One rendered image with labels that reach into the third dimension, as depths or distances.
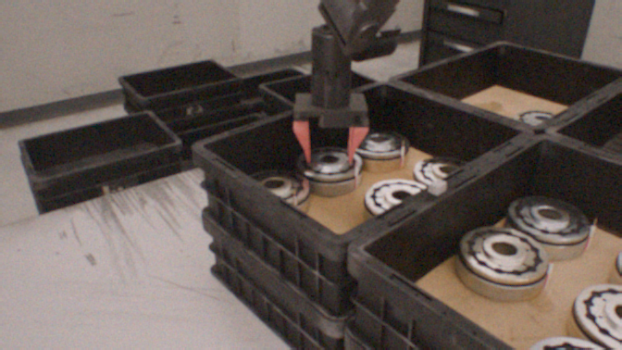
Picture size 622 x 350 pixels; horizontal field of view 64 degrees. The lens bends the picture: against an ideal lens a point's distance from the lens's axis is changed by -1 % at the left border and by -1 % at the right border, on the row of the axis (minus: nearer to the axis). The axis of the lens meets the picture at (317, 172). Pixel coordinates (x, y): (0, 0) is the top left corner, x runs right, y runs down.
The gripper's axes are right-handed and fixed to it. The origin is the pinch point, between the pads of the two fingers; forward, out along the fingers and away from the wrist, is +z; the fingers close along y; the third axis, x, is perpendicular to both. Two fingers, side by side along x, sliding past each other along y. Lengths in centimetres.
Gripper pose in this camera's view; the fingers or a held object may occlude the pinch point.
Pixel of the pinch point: (329, 156)
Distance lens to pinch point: 78.5
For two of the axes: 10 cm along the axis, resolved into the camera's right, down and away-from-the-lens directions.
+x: 0.3, 5.1, -8.6
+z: -0.1, 8.6, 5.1
